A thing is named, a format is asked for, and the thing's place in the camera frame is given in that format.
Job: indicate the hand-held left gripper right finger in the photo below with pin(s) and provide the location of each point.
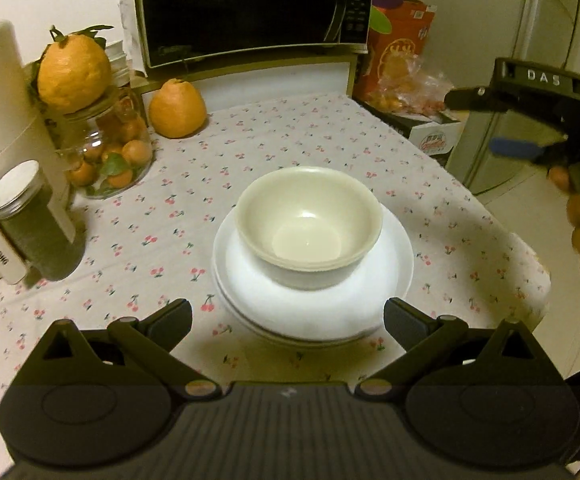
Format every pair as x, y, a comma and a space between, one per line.
401, 322

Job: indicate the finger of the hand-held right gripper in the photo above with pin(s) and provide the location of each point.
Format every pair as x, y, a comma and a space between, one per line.
515, 147
475, 99

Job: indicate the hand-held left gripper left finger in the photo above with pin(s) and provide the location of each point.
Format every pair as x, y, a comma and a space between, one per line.
172, 322

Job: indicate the white plate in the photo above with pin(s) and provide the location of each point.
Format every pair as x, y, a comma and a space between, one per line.
385, 270

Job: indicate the plastic bag of oranges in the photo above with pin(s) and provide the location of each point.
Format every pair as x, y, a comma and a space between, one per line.
420, 90

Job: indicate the black and white cardboard box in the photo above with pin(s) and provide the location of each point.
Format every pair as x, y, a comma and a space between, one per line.
435, 140

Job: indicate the orange fruit box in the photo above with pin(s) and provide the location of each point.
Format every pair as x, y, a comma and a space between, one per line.
400, 25

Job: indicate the cherry print tablecloth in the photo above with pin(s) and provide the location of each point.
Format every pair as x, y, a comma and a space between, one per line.
320, 135

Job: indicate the dark jar with metal lid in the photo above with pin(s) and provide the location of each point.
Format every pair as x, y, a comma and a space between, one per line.
35, 230

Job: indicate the pile of small oranges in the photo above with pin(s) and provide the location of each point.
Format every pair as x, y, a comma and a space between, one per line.
135, 152

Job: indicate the white olive-edged microwave stand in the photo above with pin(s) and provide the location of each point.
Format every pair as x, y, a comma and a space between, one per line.
280, 77

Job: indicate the glass bowl of kumquats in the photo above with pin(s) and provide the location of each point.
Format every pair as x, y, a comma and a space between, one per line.
87, 132

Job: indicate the large orange with stem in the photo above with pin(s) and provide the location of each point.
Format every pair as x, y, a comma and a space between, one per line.
177, 110

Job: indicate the black microwave oven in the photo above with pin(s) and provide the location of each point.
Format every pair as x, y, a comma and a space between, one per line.
240, 5

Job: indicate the orange label jar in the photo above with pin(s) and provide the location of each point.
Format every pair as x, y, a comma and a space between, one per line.
121, 74

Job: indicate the large orange with leaves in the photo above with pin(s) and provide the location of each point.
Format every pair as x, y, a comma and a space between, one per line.
72, 77

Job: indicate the white electric kettle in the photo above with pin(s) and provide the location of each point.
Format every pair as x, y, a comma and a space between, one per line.
0, 90

